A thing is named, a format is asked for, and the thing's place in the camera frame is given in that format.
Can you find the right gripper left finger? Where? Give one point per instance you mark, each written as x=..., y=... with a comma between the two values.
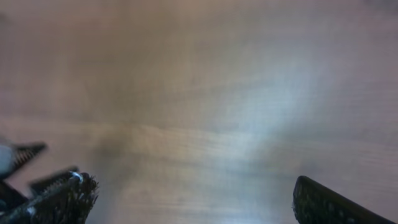
x=68, y=203

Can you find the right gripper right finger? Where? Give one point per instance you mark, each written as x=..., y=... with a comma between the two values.
x=313, y=203

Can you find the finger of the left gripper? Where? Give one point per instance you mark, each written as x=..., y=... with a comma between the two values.
x=24, y=153
x=44, y=183

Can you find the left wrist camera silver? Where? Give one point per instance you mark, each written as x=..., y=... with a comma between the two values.
x=7, y=157

